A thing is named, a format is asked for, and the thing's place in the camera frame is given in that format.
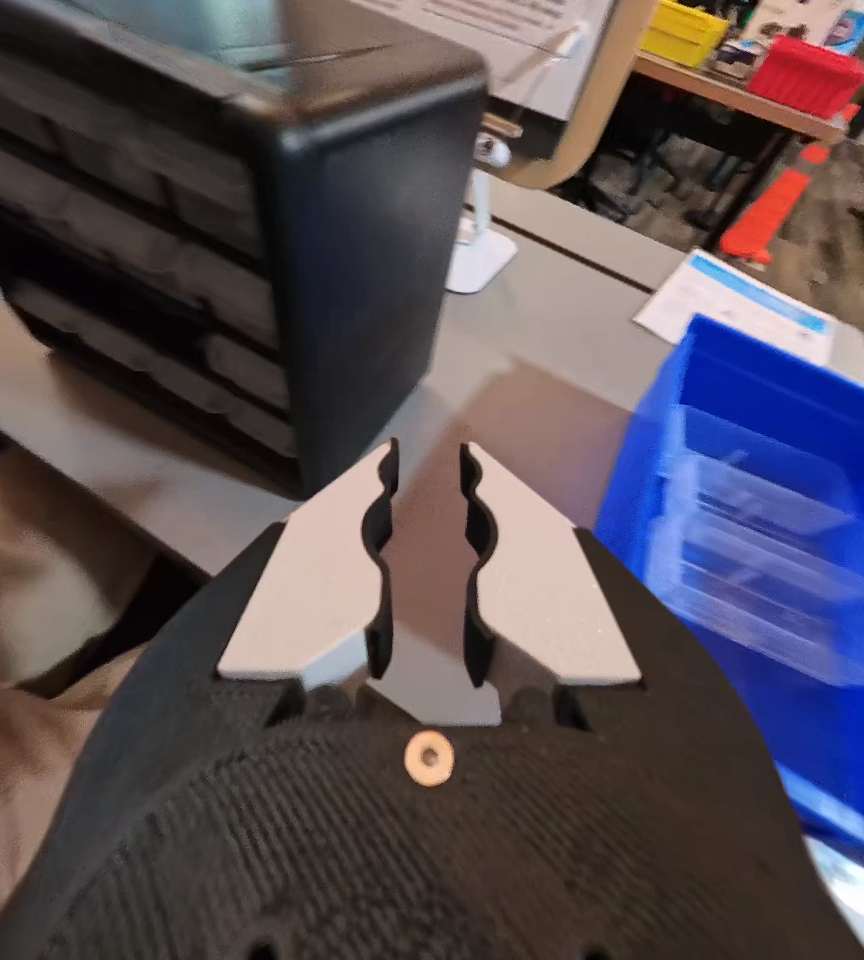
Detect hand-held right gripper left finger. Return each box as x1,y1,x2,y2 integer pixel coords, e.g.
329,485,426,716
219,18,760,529
216,438,403,691

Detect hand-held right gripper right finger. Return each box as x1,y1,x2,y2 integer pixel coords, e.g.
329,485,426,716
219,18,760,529
459,441,645,690

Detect blue plastic bin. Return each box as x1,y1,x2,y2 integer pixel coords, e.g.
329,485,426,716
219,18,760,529
593,313,864,875

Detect black drawer cabinet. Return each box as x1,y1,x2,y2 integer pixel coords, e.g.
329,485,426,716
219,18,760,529
0,0,491,502

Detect rows of clear cabinet drawers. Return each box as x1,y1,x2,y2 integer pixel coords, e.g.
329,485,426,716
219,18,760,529
0,30,302,460

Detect grey desk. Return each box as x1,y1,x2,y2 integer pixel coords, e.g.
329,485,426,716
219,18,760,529
0,176,864,931

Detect person's beige trousers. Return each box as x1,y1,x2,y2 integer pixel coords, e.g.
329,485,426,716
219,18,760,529
0,450,204,927

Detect printed paper sheet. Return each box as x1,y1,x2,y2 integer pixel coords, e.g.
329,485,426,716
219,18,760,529
633,249,840,369

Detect orange traffic cone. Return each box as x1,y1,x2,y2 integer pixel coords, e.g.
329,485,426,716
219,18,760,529
718,144,832,265

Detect curved plywood stand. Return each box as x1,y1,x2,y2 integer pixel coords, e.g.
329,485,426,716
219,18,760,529
495,0,660,192

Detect wooden table with black legs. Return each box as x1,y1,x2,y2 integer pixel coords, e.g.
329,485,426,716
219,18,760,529
574,51,853,249

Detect printed instruction poster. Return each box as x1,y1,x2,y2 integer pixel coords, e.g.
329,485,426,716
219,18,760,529
349,0,622,123

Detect red plastic bin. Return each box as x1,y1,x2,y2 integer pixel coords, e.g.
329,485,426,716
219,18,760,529
747,33,864,121

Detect yellow plastic bin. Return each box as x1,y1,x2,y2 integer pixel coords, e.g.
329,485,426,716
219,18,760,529
640,0,731,70

